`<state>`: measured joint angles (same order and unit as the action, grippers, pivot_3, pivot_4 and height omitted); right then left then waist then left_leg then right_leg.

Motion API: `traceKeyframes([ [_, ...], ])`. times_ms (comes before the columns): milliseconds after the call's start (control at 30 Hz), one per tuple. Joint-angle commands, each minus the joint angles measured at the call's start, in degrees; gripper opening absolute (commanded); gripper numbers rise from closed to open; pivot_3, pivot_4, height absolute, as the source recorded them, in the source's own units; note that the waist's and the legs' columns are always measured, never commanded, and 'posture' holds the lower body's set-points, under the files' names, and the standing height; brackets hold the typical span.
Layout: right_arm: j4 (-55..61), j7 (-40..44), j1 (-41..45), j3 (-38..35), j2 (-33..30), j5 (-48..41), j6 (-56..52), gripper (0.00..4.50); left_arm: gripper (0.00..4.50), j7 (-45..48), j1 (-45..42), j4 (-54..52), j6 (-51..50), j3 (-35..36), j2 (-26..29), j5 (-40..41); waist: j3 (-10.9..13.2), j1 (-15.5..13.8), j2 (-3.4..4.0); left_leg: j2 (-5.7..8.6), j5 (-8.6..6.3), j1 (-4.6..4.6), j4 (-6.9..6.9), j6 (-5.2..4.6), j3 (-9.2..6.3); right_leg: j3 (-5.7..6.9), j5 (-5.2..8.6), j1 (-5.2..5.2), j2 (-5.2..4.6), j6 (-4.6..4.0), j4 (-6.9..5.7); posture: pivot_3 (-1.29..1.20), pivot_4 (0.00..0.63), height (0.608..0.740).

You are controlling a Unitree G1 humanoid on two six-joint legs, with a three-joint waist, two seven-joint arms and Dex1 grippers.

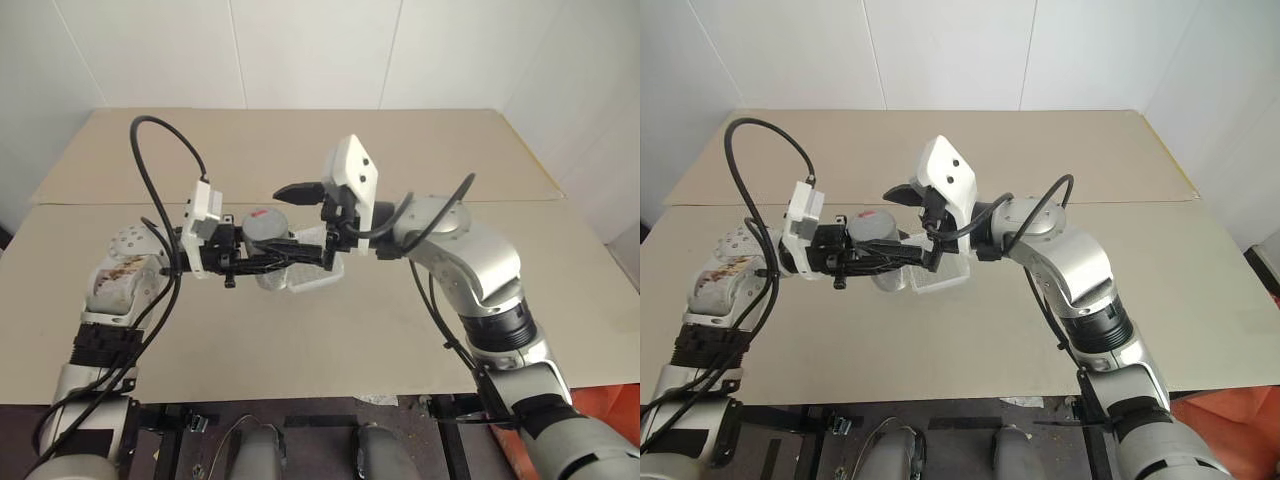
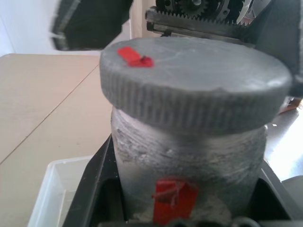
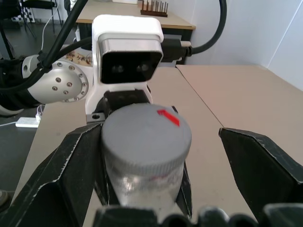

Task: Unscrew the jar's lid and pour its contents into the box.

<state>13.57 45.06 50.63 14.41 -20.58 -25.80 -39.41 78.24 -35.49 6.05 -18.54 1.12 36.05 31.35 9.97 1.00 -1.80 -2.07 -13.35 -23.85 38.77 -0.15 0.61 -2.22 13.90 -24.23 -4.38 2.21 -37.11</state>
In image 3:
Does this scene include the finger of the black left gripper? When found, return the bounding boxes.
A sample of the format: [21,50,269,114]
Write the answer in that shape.
[94,177,122,207]
[175,160,193,218]

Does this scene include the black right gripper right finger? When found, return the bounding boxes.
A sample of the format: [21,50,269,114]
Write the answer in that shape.
[218,127,303,227]

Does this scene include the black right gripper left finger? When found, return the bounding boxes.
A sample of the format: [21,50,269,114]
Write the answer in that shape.
[9,122,106,227]

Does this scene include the clear plastic jar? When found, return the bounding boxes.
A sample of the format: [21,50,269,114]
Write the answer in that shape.
[104,151,185,213]

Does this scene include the grey jar lid red arrow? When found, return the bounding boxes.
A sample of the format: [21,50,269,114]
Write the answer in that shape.
[101,103,192,177]

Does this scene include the box with brown speckled contents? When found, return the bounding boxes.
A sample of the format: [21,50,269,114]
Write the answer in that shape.
[64,48,93,67]

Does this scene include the white power strip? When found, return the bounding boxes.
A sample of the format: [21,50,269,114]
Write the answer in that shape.
[15,116,40,129]

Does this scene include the beige background table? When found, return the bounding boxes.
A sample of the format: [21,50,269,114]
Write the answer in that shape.
[75,0,197,31]

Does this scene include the dark wooden peg rack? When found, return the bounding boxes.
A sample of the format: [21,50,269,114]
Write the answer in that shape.
[140,0,169,18]

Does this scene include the black and white checkerboard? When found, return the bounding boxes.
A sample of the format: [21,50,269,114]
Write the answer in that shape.
[18,0,36,23]

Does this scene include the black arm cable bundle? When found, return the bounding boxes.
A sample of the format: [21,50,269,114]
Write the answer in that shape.
[0,0,93,95]

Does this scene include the thick black camera cable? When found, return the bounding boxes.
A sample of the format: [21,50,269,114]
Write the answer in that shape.
[162,0,228,70]

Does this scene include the thin white cable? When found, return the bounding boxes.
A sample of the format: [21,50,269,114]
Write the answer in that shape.
[40,0,62,52]

